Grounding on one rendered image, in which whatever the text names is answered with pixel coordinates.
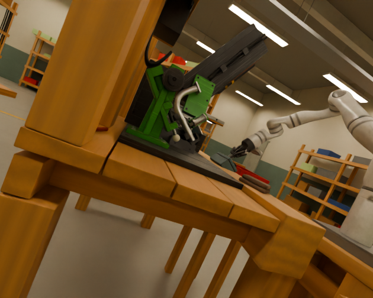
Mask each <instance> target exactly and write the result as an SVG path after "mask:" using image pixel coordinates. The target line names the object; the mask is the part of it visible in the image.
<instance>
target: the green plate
mask: <svg viewBox="0 0 373 298"><path fill-rule="evenodd" d="M195 82H197V83H198V86H199V87H200V90H201V92H200V93H199V94H198V95H197V94H196V92H194V93H191V94H189V95H188V97H187V98H186V101H185V103H184V108H183V110H182V111H184V112H186V113H188V114H190V115H192V116H194V117H196V116H198V115H200V114H202V113H204V112H206V110H207V107H208V104H209V102H210V99H211V96H212V94H213V90H214V88H215V85H216V84H215V83H213V82H211V81H209V80H207V79H205V78H204V77H202V76H200V75H198V74H196V76H195V79H194V81H193V84H194V83H195ZM193 84H192V86H193Z"/></svg>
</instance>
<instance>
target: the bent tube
mask: <svg viewBox="0 0 373 298"><path fill-rule="evenodd" d="M194 92H196V94H197V95H198V94H199V93H200V92H201V90H200V87H199V86H198V83H197V82H195V83H194V84H193V86H192V87H190V88H186V89H183V90H181V91H180V92H179V93H178V94H177V95H176V96H175V99H174V102H173V109H174V111H175V114H178V116H179V119H178V120H179V122H180V124H181V126H182V128H183V129H184V131H185V133H187V134H188V135H189V137H190V139H189V141H190V142H193V141H194V140H195V137H194V135H193V133H192V132H191V130H190V128H189V126H188V124H187V122H186V120H185V118H184V116H183V114H182V112H181V109H180V101H181V99H182V98H183V97H184V96H185V95H189V94H191V93H194Z"/></svg>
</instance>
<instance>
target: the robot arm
mask: <svg viewBox="0 0 373 298"><path fill-rule="evenodd" d="M328 101H329V108H327V109H324V110H321V111H300V112H297V113H294V114H292V115H289V116H285V117H281V118H272V119H270V120H269V121H268V122H267V123H266V126H267V127H268V130H269V133H268V132H267V131H266V130H265V129H261V130H259V131H258V132H256V133H254V134H253V135H251V136H249V137H247V138H246V139H244V140H243V141H242V144H241V145H239V146H238V147H233V148H232V150H231V152H230V153H231V154H230V155H228V157H230V158H231V159H232V158H235V157H236V158H238V157H242V156H245V155H247V153H246V152H251V153H253V154H256V155H258V156H261V155H262V152H261V150H260V149H258V147H259V146H260V145H261V144H263V143H264V142H265V141H267V140H270V139H272V138H275V137H279V136H281V135H282V133H283V132H284V130H283V128H282V125H281V124H286V125H287V127H288V128H294V127H297V126H299V125H302V124H306V123H308V122H312V121H316V120H320V119H326V118H331V117H334V116H339V115H341V116H342V118H343V121H344V123H345V125H346V127H347V129H348V131H349V132H350V133H351V135H352V136H353V137H354V139H356V140H357V142H359V143H360V144H361V145H362V146H364V147H365V148H366V149H367V150H368V151H370V152H371V153H372V154H373V117H372V116H370V114H369V113H367V111H366V110H364V108H363V107H361V106H360V104H359V103H357V101H356V100H355V98H354V97H353V95H352V94H351V93H350V92H349V91H348V90H344V89H339V90H335V91H333V92H332V93H331V94H330V95H329V99H328ZM339 231H340V232H341V233H343V234H344V235H346V236H347V237H349V238H351V239H353V240H355V241H357V242H359V243H360V244H363V245H365V246H367V247H370V248H371V247H372V245H373V159H372V160H371V162H370V164H369V166H368V169H367V171H366V173H365V175H364V178H363V186H362V189H361V190H360V192H359V193H358V195H357V197H356V199H355V201H354V203H353V205H352V207H351V209H350V211H349V213H348V214H347V216H346V218H345V220H344V221H343V224H342V226H341V227H340V229H339Z"/></svg>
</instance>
